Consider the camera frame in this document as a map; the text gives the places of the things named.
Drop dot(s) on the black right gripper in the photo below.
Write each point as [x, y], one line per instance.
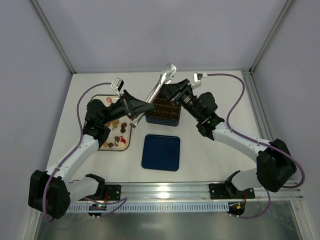
[183, 87]

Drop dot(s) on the brown leaf chocolate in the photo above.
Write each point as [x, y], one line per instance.
[123, 124]

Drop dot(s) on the left controller board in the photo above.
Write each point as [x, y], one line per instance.
[97, 211]

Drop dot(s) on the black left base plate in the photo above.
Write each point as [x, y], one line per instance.
[109, 192]

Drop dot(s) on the right aluminium frame post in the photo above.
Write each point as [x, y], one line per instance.
[275, 28]

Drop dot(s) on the left aluminium frame post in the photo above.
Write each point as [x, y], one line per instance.
[52, 35]

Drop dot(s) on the aluminium frame post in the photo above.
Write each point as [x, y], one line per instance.
[275, 28]
[52, 35]

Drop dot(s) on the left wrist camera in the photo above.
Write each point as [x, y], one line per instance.
[117, 84]

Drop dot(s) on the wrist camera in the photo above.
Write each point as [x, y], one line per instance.
[117, 84]
[197, 79]

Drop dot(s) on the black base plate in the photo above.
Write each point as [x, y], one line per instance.
[223, 191]
[109, 192]

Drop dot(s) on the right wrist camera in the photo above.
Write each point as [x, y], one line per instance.
[197, 79]

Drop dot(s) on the navy blue chocolate tin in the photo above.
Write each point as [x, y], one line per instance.
[165, 112]

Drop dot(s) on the white strawberry print tray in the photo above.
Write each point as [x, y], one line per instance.
[107, 100]

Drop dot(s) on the slotted grey cable duct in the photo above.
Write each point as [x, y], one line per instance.
[155, 207]

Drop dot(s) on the silver metal tongs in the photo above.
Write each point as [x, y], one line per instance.
[166, 76]

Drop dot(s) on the aluminium mounting rail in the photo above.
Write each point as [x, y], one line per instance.
[192, 191]

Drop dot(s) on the controller board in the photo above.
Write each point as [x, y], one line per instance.
[236, 209]
[97, 211]

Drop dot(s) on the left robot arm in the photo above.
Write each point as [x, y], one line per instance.
[51, 191]

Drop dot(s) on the navy blue tin lid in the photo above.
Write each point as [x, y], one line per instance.
[161, 153]

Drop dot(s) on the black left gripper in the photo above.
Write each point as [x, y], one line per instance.
[133, 106]

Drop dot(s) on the right controller board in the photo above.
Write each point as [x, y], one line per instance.
[236, 209]

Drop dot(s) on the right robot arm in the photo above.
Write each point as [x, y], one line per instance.
[274, 167]

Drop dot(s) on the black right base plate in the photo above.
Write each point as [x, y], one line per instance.
[223, 191]

